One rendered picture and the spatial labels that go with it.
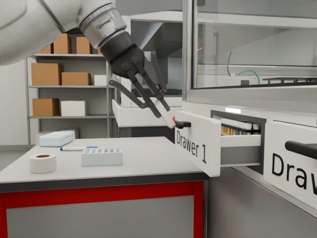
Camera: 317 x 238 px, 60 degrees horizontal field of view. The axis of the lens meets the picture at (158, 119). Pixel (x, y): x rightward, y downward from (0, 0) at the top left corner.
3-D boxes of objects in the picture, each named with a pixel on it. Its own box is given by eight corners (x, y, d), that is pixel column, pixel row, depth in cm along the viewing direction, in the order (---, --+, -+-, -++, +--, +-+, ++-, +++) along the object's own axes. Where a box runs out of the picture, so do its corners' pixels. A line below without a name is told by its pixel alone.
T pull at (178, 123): (179, 129, 61) (179, 123, 61) (171, 125, 68) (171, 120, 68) (194, 129, 62) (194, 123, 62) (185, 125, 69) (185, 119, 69)
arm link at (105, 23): (114, -2, 55) (131, 23, 56) (113, 11, 64) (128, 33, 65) (77, 23, 54) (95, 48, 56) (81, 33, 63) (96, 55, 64)
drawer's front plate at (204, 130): (211, 178, 52) (212, 120, 51) (174, 148, 80) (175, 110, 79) (220, 177, 52) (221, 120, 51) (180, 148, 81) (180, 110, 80)
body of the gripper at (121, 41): (95, 47, 56) (122, 85, 58) (129, 24, 57) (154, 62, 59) (96, 52, 64) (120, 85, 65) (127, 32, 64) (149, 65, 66)
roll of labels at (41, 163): (49, 165, 83) (49, 152, 83) (61, 169, 79) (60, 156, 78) (25, 170, 78) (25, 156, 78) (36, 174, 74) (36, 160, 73)
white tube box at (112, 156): (80, 166, 82) (80, 153, 82) (84, 159, 91) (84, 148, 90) (122, 164, 84) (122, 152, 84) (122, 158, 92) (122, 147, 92)
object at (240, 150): (217, 167, 54) (217, 137, 53) (182, 143, 79) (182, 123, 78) (387, 158, 61) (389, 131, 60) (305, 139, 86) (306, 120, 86)
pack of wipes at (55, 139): (61, 147, 111) (61, 136, 111) (38, 147, 111) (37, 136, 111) (74, 140, 126) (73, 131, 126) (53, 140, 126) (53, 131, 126)
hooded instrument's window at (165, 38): (120, 106, 143) (118, 17, 139) (112, 99, 318) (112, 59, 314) (312, 105, 164) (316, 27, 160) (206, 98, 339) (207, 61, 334)
